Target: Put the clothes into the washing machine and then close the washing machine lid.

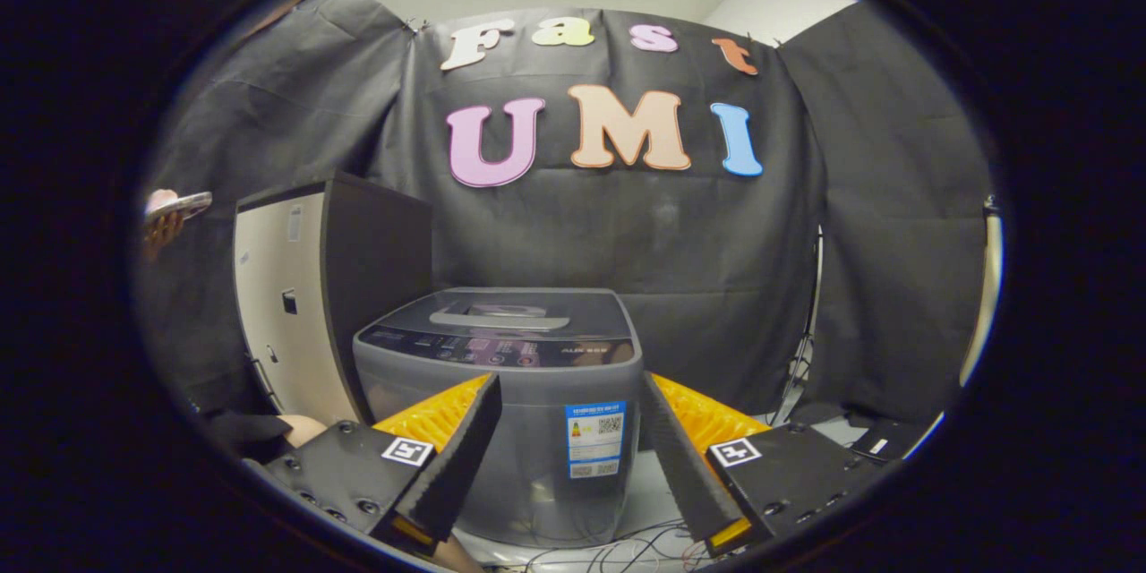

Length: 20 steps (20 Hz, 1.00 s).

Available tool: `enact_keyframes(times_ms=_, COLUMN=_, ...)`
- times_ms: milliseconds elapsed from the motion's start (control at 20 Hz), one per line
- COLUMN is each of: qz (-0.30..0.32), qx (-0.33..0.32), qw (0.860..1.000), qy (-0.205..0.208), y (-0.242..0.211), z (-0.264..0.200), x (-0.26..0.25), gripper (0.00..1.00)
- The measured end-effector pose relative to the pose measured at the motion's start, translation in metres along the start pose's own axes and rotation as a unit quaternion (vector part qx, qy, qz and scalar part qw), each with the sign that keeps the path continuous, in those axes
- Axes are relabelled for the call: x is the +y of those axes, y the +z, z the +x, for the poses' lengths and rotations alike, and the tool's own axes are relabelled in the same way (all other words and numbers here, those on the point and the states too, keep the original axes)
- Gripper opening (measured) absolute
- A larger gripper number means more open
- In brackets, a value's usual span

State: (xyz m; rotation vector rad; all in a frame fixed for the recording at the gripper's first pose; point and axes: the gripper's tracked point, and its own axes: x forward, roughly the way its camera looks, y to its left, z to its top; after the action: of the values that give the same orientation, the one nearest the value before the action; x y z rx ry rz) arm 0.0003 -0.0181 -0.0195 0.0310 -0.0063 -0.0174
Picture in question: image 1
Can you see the black backdrop cloth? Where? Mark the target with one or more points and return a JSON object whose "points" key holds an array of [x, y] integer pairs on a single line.
{"points": [[716, 242]]}

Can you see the beige cabinet with dark top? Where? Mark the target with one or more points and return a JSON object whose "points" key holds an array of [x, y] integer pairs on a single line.
{"points": [[277, 313]]}

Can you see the dark washing machine lid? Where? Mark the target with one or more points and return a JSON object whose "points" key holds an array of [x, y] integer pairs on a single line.
{"points": [[501, 309]]}

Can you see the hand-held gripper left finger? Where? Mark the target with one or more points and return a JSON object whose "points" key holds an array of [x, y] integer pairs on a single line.
{"points": [[457, 457]]}

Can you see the white pole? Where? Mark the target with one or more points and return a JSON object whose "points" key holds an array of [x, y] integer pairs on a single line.
{"points": [[985, 304]]}

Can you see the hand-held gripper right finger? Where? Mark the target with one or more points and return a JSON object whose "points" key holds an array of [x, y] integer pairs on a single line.
{"points": [[685, 457]]}

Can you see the smartphone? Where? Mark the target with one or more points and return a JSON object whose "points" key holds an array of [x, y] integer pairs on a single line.
{"points": [[183, 204]]}

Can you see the black box with white label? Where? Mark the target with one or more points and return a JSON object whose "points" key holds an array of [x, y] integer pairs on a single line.
{"points": [[886, 440]]}

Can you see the grey washing machine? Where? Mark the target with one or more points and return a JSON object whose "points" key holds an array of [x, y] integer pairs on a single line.
{"points": [[537, 430]]}

